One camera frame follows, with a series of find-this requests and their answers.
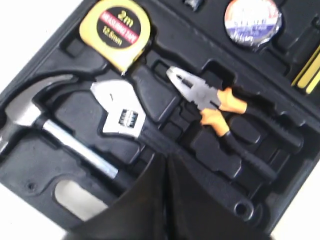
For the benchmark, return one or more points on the yellow tape measure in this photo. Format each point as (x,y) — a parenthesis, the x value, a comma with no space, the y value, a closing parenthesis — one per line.
(119,30)

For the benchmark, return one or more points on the steel claw hammer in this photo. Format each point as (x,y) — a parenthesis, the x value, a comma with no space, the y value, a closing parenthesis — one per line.
(23,113)

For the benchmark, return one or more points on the black plastic tool case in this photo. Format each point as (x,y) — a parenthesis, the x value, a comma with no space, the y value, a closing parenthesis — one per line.
(188,34)

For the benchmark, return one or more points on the orange handled pliers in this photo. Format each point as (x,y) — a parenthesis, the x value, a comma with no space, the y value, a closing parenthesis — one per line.
(211,102)

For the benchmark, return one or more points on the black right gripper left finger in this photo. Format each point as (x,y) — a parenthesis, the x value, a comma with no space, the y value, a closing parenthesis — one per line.
(139,214)

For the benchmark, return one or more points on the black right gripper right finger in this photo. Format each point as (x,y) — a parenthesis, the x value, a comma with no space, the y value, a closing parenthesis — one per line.
(195,215)

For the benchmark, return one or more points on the black adjustable wrench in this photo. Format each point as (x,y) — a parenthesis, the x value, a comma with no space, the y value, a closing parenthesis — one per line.
(126,117)

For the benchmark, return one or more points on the roll of electrical tape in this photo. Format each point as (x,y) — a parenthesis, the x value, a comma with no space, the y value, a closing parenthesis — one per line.
(252,23)

